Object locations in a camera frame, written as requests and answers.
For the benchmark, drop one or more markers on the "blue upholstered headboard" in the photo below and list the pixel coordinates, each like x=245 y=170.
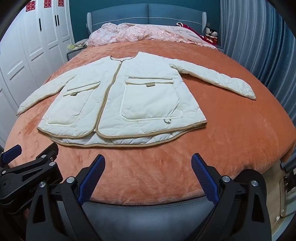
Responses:
x=161 y=14

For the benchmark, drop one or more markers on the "pale yellow cloth pile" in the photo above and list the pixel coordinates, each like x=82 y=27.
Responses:
x=77 y=45

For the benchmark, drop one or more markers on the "grey-blue nightstand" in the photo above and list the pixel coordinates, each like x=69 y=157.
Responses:
x=220 y=48
x=74 y=55

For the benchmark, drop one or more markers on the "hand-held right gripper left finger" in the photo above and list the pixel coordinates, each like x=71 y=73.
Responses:
x=92 y=178

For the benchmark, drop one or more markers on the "white panelled wardrobe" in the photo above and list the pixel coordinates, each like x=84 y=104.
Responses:
x=27 y=46

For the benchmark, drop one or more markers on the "blue-grey curtain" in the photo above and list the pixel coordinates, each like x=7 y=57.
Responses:
x=254 y=46

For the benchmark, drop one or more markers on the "orange plush blanket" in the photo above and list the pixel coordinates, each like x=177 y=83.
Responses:
x=148 y=176

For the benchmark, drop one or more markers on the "red paper decal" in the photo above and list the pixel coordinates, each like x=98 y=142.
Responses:
x=61 y=2
x=29 y=5
x=47 y=3

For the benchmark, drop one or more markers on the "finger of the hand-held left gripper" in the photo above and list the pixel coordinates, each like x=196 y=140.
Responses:
x=12 y=151
x=47 y=153

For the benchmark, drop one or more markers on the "plush doll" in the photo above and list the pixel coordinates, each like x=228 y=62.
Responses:
x=211 y=34

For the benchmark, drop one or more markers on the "cream quilted jacket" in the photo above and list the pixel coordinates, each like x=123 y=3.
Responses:
x=138 y=104

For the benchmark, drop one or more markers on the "pink embroidered quilt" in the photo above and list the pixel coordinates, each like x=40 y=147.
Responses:
x=138 y=33

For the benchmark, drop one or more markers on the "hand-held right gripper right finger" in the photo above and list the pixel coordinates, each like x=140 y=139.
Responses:
x=205 y=180

